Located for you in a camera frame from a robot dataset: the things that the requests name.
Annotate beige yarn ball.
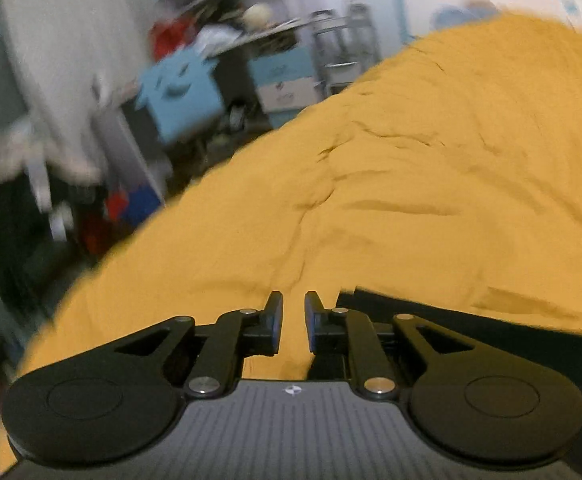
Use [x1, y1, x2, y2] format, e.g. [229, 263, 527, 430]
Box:
[243, 2, 275, 31]

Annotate grey folding chair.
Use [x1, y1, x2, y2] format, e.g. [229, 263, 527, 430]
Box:
[312, 7, 374, 98]

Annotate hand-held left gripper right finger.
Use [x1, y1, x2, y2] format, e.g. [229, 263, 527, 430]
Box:
[304, 290, 478, 401]

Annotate black pants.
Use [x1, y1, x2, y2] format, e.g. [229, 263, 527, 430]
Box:
[335, 286, 582, 401]

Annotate white blue bed headboard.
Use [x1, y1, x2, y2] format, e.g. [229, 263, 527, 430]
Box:
[393, 0, 582, 43]

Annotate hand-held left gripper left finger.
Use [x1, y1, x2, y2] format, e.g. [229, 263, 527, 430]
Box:
[111, 290, 285, 401]

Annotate red bag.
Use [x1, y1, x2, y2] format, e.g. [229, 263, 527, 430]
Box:
[150, 16, 198, 60]

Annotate blue pillow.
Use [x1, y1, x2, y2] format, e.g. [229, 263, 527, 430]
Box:
[430, 0, 502, 31]

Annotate yellow blanket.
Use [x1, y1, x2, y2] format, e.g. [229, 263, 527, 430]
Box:
[0, 10, 582, 476]

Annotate white blue desk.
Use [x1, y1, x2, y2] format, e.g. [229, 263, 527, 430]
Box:
[206, 22, 324, 118]

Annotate white plastic bag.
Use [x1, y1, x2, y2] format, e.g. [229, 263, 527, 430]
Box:
[195, 24, 246, 55]

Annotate blue smiley face chair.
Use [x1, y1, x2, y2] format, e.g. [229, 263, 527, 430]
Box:
[138, 44, 225, 145]

